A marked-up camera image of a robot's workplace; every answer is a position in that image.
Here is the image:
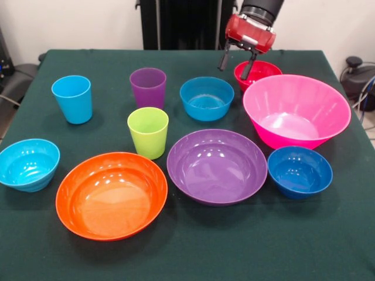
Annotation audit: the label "wide orange bowl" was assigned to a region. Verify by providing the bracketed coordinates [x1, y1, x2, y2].
[55, 151, 169, 242]

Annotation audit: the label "blue straight-sided bowl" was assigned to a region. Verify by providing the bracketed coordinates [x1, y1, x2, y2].
[179, 76, 235, 122]

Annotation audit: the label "dark blue small bowl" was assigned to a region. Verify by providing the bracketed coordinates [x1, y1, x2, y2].
[267, 146, 333, 200]

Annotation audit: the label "black equipment box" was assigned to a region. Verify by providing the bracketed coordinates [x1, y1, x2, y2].
[0, 28, 15, 80]

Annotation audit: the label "light blue small bowl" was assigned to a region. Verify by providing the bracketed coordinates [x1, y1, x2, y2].
[0, 138, 61, 193]

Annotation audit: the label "lime green plastic cup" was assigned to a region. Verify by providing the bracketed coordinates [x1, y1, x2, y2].
[127, 107, 170, 160]

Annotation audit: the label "large pink bowl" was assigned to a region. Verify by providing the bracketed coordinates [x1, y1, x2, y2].
[242, 74, 352, 150]

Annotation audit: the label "dark green tablecloth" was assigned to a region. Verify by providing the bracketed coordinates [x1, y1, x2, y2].
[0, 49, 375, 281]

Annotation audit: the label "light blue plastic cup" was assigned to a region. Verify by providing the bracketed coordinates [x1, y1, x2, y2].
[51, 75, 93, 125]

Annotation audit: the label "wide purple bowl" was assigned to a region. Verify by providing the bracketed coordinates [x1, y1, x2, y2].
[166, 128, 268, 207]

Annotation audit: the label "red small bowl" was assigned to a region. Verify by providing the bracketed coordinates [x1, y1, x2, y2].
[233, 60, 283, 94]

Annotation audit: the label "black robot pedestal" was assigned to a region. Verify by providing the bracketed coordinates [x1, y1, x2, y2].
[135, 0, 243, 50]

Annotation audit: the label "purple plastic cup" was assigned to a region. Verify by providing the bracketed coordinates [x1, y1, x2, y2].
[129, 67, 168, 111]

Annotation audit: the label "blue and white cables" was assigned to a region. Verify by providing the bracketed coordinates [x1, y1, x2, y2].
[351, 74, 375, 124]

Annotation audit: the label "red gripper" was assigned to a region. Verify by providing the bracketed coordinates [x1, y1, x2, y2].
[217, 13, 277, 81]

